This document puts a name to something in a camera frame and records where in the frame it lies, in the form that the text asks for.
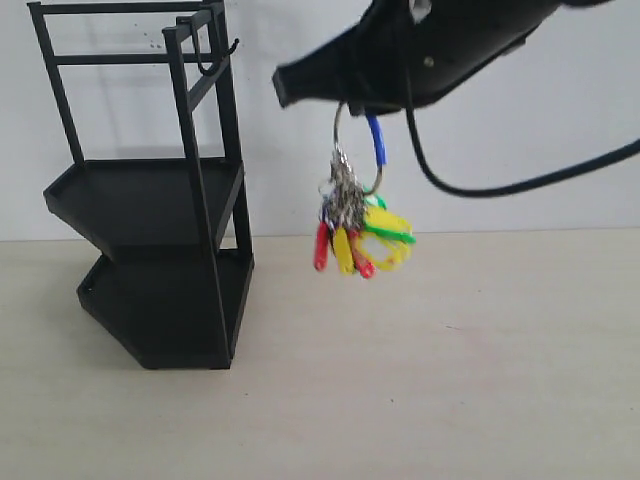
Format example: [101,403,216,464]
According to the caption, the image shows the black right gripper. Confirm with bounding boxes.
[272,0,576,109]

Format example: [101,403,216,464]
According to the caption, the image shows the bunch of coloured key tags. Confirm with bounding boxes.
[312,102,416,279]

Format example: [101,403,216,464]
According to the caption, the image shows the black metal shelf rack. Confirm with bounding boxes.
[28,1,254,370]

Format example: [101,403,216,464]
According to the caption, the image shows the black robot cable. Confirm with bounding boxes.
[402,49,640,197]

